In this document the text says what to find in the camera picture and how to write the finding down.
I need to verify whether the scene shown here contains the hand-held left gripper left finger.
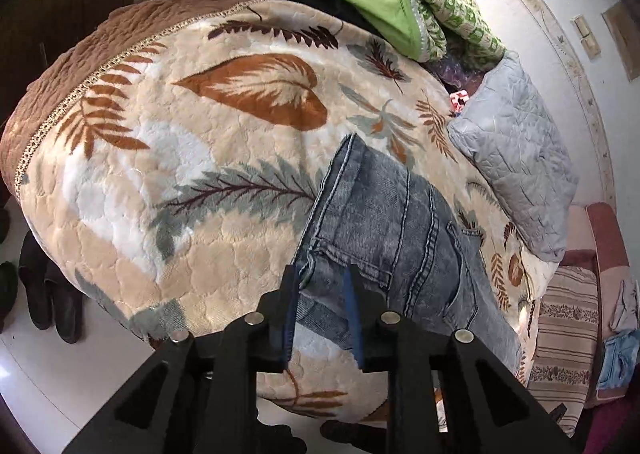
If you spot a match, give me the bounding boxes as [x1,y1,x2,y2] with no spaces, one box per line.
[62,264,311,454]

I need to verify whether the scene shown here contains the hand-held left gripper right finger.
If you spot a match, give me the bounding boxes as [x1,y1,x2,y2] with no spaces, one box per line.
[342,264,586,454]

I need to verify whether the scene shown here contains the blue denim pants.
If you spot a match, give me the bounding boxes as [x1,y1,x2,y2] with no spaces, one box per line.
[290,133,523,377]

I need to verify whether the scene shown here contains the leaf printed blanket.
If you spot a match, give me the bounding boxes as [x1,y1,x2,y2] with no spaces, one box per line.
[0,0,561,422]

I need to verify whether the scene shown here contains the striped sofa cover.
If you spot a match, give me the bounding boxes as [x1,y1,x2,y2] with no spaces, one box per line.
[527,266,601,410]

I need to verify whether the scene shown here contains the black boot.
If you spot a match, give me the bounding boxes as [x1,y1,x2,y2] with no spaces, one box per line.
[45,269,83,345]

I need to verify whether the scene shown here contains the grey quilted pillow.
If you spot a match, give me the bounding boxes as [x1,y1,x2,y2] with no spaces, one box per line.
[447,51,581,262]

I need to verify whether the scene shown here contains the dark slippers on floor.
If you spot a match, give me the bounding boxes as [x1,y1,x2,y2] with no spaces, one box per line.
[19,234,52,329]

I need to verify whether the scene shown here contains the purple cloth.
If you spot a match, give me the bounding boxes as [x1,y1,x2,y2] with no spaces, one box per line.
[430,34,496,99]

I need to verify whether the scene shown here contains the pink sofa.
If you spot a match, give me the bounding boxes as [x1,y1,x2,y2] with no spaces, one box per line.
[565,201,640,410]

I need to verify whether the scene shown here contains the light blue denim garment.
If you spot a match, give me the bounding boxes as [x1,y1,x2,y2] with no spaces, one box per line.
[597,329,640,390]

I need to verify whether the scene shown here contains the grey garment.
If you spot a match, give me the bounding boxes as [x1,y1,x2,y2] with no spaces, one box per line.
[607,279,640,335]

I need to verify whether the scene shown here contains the wooden wardrobe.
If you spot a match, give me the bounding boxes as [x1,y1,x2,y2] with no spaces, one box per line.
[0,0,151,129]

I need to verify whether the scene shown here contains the wall picture frame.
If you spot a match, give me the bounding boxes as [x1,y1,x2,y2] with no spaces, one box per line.
[602,1,640,82]

